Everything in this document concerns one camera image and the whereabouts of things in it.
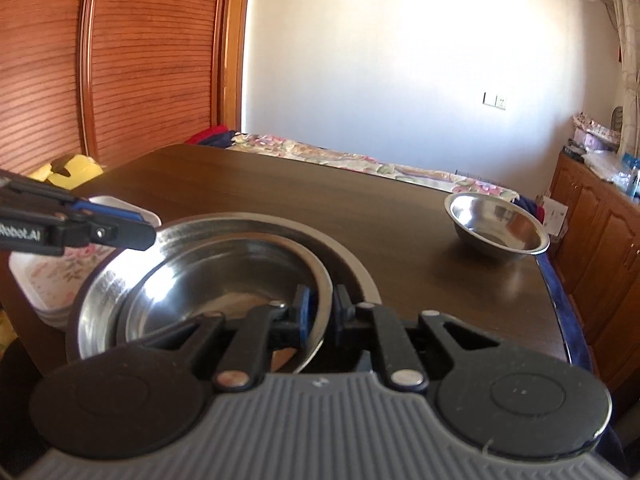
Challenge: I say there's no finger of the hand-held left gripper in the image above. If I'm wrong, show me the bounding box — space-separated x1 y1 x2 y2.
50 219 157 252
0 168 152 227

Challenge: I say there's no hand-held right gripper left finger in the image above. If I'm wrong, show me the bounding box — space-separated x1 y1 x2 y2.
131 284 319 394

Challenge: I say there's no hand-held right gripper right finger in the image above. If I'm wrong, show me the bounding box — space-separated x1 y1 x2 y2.
332 284 503 394

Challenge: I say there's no large steel bowl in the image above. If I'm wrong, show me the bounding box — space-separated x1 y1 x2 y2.
66 212 384 377

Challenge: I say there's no medium steel bowl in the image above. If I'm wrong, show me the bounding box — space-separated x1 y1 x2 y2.
119 233 334 375

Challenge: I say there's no yellow plush toy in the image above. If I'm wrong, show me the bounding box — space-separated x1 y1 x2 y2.
27 155 107 192

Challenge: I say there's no red cloth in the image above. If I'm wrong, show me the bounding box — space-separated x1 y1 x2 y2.
186 126 227 148

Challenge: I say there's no wooden slatted wardrobe door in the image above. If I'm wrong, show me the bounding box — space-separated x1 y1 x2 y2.
0 0 96 177
79 0 236 169

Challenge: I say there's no floral bed blanket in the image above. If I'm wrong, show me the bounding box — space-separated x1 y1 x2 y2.
225 132 522 207

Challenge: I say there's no small steel bowl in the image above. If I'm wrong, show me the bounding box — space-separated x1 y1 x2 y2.
443 192 551 261

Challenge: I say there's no white paper bag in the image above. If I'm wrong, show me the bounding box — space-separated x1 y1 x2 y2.
541 196 570 237

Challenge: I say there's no wooden cabinet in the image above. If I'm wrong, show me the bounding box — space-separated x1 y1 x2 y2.
547 152 640 397

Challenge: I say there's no floral storage box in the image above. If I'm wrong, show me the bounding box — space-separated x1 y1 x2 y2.
572 112 624 152

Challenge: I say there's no clear plastic bottle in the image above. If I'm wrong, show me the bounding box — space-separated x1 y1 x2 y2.
615 159 640 198

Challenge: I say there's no light patterned curtain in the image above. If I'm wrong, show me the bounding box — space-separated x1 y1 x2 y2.
602 0 640 161

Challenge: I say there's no wooden wardrobe frame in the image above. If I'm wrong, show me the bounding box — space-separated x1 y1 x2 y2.
220 0 254 132

